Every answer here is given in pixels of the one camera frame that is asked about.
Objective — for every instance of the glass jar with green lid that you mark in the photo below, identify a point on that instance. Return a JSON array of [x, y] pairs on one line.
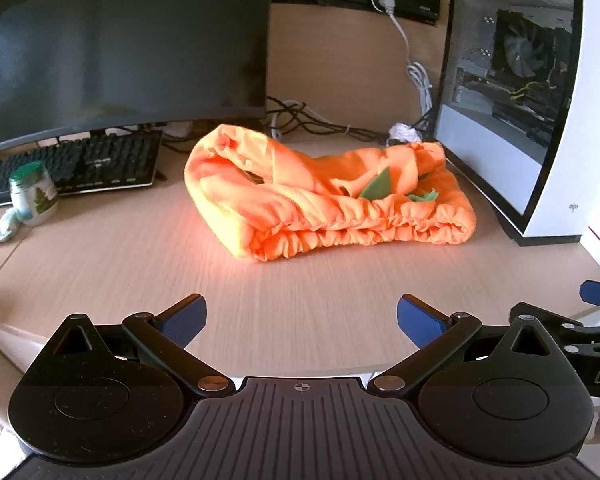
[[33, 200]]

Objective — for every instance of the small wipe packet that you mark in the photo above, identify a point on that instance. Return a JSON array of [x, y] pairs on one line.
[[2, 227]]

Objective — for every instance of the black computer monitor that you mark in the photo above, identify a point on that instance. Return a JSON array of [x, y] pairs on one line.
[[120, 45]]

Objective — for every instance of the black keyboard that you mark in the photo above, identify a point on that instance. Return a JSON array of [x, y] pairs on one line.
[[100, 160]]

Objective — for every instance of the crumpled white tissue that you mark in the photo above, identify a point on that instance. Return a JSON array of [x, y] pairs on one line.
[[403, 133]]

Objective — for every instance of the orange garment with green patches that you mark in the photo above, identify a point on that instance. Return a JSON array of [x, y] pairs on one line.
[[300, 195]]

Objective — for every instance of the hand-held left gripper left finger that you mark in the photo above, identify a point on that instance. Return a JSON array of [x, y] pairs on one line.
[[186, 317]]

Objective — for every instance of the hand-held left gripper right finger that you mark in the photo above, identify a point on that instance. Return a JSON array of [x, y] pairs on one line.
[[419, 318]]

